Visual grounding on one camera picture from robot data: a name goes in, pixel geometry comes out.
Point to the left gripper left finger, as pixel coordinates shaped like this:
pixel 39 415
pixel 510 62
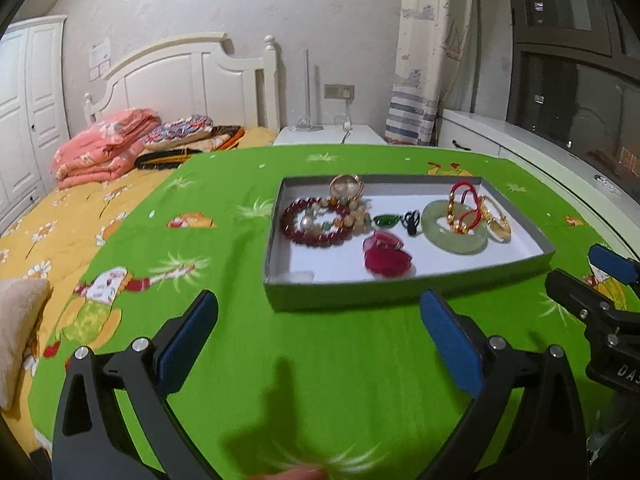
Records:
pixel 91 439

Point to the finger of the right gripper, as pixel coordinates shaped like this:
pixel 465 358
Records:
pixel 595 311
pixel 612 262

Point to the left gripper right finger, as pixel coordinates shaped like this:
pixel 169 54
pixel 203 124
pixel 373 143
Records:
pixel 525 420

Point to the green jade bangle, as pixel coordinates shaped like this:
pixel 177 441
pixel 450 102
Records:
pixel 442 236

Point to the gold ring bangles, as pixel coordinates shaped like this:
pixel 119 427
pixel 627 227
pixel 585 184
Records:
pixel 346 188

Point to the grey jewelry tray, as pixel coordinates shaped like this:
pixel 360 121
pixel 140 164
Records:
pixel 405 235

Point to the white window cabinet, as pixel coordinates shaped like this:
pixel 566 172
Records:
pixel 605 206

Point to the beige plush cushion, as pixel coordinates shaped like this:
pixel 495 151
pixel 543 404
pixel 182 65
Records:
pixel 21 302

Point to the yellow floral bedsheet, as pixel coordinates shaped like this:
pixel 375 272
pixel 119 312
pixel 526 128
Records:
pixel 55 219

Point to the green cartoon blanket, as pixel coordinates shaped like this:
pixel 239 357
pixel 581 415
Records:
pixel 375 312

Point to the pink folded quilt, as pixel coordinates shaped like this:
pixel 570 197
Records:
pixel 104 151

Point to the sailboat curtain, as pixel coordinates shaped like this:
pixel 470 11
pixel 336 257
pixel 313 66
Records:
pixel 431 42

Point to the patterned pillow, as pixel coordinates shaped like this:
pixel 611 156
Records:
pixel 181 132

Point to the black orange folded cloth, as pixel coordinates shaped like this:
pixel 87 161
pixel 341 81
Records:
pixel 227 138

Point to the white wardrobe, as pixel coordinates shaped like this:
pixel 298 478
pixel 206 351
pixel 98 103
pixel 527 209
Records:
pixel 32 111

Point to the white nightstand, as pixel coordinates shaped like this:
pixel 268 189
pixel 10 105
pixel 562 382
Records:
pixel 329 134

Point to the desk lamp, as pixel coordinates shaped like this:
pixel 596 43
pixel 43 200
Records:
pixel 306 123

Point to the white headboard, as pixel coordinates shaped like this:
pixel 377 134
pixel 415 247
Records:
pixel 194 75

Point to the wall socket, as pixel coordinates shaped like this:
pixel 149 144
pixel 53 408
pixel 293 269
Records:
pixel 344 92

